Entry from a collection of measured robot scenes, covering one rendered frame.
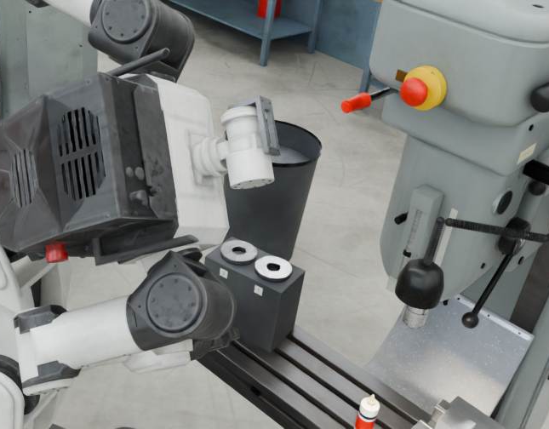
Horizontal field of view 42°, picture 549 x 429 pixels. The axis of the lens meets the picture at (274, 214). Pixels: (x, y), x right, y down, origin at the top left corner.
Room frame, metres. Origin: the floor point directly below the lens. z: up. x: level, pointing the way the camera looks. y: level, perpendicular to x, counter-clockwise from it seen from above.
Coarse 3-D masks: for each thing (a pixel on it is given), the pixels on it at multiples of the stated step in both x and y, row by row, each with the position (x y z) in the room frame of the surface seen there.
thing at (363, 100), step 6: (384, 90) 1.08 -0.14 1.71; (390, 90) 1.09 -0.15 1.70; (396, 90) 1.10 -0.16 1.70; (354, 96) 1.02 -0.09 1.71; (360, 96) 1.02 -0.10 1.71; (366, 96) 1.03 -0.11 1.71; (372, 96) 1.05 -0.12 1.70; (378, 96) 1.06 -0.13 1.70; (384, 96) 1.08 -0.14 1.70; (342, 102) 1.00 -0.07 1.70; (348, 102) 1.00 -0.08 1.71; (354, 102) 1.00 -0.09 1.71; (360, 102) 1.01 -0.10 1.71; (366, 102) 1.02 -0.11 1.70; (342, 108) 1.00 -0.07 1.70; (348, 108) 0.99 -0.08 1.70; (354, 108) 1.00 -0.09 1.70; (360, 108) 1.02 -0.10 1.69
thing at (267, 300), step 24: (240, 240) 1.51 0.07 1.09; (216, 264) 1.40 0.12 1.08; (240, 264) 1.40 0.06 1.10; (264, 264) 1.41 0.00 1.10; (288, 264) 1.42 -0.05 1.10; (240, 288) 1.37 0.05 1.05; (264, 288) 1.34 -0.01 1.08; (288, 288) 1.35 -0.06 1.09; (240, 312) 1.37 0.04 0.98; (264, 312) 1.34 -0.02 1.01; (288, 312) 1.38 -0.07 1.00; (264, 336) 1.33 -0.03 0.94
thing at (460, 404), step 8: (456, 400) 1.20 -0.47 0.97; (464, 400) 1.20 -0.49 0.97; (440, 408) 1.12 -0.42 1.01; (448, 408) 1.12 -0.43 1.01; (456, 408) 1.13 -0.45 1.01; (464, 408) 1.18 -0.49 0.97; (472, 408) 1.18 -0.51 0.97; (432, 416) 1.12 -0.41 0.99; (472, 416) 1.15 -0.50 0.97; (480, 416) 1.16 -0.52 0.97; (488, 416) 1.16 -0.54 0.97; (432, 424) 1.11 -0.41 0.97; (480, 424) 1.13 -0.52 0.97; (488, 424) 1.14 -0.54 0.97; (496, 424) 1.14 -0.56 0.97
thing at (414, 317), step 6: (408, 306) 1.14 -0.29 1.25; (408, 312) 1.14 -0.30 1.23; (414, 312) 1.13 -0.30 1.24; (420, 312) 1.13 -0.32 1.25; (426, 312) 1.14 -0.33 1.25; (408, 318) 1.14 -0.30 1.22; (414, 318) 1.13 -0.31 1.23; (420, 318) 1.13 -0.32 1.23; (426, 318) 1.14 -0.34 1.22; (408, 324) 1.13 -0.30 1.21; (414, 324) 1.13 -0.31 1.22; (420, 324) 1.13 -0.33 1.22
